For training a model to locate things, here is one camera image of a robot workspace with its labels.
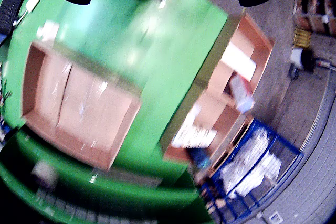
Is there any blue wire mesh crate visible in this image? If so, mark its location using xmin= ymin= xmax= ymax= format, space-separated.
xmin=201 ymin=118 xmax=305 ymax=223

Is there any large open cardboard tray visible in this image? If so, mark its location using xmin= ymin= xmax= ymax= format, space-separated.
xmin=20 ymin=41 xmax=143 ymax=173

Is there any white plastic sheeting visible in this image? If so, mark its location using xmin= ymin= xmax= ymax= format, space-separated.
xmin=219 ymin=129 xmax=284 ymax=199

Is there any black metal rod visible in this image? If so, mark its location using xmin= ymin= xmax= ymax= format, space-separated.
xmin=316 ymin=60 xmax=336 ymax=72

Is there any black laptop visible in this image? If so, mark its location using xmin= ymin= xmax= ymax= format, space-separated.
xmin=0 ymin=0 xmax=27 ymax=35

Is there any wooden pallet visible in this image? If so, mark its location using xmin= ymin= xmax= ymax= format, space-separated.
xmin=208 ymin=116 xmax=255 ymax=174

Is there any yellow black striped barrier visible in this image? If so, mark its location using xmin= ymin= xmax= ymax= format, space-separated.
xmin=293 ymin=26 xmax=312 ymax=48

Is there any holographic silver product box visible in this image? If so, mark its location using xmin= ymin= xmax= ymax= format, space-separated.
xmin=230 ymin=74 xmax=256 ymax=114

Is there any divided cardboard box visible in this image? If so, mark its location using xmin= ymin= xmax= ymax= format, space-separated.
xmin=159 ymin=13 xmax=276 ymax=166

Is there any white cow print box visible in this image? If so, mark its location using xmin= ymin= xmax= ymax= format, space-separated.
xmin=172 ymin=124 xmax=218 ymax=150

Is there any green machine housing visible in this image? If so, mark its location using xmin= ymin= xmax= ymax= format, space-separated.
xmin=0 ymin=126 xmax=214 ymax=224

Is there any tall white carton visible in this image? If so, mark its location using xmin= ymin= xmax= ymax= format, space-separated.
xmin=220 ymin=41 xmax=257 ymax=82

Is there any small dark floor box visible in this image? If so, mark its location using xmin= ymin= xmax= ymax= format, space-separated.
xmin=288 ymin=65 xmax=300 ymax=80

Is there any shelf of small cardboard bins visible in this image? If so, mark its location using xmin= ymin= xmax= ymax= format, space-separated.
xmin=294 ymin=0 xmax=336 ymax=36

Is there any white and black device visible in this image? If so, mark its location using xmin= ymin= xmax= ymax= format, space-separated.
xmin=290 ymin=47 xmax=318 ymax=73

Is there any dark blue product box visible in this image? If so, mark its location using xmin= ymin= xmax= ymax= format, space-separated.
xmin=187 ymin=147 xmax=211 ymax=170

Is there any beige packing tape roll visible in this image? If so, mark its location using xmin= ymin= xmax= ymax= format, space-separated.
xmin=30 ymin=160 xmax=59 ymax=191

